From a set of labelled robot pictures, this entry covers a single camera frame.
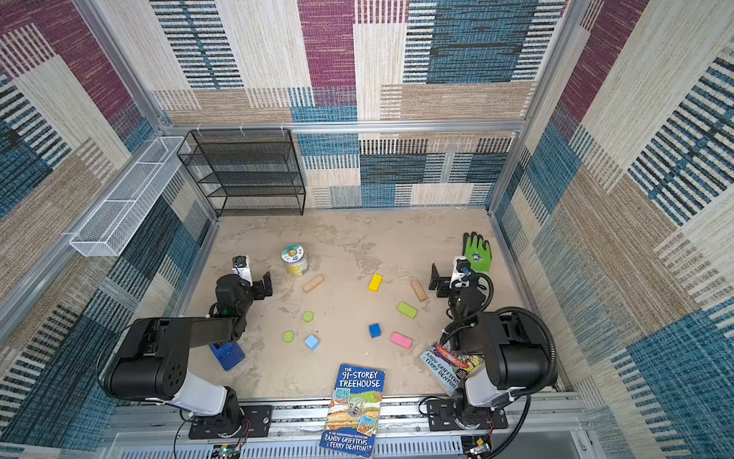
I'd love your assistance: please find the black wire shelf rack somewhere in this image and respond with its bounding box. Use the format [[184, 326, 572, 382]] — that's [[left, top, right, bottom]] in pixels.
[[176, 128, 307, 218]]

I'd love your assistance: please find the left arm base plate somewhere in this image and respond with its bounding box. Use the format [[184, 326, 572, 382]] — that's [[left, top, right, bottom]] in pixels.
[[187, 405, 273, 440]]

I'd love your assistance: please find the yellow wood block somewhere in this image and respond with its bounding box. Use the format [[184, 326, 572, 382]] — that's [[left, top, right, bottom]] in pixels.
[[368, 273, 383, 293]]

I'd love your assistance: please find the pink rectangular block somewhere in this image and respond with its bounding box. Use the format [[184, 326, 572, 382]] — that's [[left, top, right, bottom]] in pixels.
[[390, 332, 413, 350]]

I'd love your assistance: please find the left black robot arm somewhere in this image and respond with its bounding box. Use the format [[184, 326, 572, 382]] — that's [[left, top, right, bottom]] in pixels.
[[96, 273, 273, 440]]

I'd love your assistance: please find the light blue cube block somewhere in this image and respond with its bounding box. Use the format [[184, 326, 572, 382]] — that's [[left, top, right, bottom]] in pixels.
[[304, 335, 320, 351]]

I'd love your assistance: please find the round sunflower label jar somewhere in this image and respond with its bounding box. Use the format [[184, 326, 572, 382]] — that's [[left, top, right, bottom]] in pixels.
[[281, 244, 309, 277]]

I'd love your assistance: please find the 91-storey treehouse book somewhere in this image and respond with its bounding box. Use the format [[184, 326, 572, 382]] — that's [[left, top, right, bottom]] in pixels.
[[319, 363, 385, 458]]

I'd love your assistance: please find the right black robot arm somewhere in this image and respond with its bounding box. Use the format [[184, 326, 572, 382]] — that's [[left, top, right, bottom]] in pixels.
[[422, 257, 557, 430]]

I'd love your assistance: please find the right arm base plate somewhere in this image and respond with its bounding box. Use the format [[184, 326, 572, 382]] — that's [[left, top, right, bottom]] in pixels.
[[422, 399, 508, 431]]

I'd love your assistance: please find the natural wood block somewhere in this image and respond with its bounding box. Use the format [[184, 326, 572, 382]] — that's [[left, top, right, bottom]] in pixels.
[[302, 275, 325, 294], [410, 280, 428, 302]]

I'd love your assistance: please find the purple treehouse book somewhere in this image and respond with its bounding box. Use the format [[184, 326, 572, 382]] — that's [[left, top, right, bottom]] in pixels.
[[420, 342, 484, 396]]

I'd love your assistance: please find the dark blue cube block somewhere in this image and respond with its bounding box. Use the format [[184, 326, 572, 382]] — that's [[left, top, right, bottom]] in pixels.
[[369, 323, 382, 339]]

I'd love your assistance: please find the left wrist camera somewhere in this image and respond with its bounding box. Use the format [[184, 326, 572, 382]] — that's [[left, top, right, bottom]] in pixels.
[[232, 256, 252, 284]]

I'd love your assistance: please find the green black work glove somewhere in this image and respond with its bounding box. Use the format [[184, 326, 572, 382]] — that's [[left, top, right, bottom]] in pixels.
[[463, 231, 492, 273]]

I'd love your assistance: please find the white wire mesh basket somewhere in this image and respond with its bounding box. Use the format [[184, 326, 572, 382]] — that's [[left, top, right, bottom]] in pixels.
[[70, 137, 184, 257]]

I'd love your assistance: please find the blue box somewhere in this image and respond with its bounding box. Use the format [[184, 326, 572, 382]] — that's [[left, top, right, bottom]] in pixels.
[[209, 342, 245, 372]]

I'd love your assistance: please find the light green rectangular block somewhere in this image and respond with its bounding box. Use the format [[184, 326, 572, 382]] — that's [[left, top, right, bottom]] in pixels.
[[397, 302, 418, 319]]

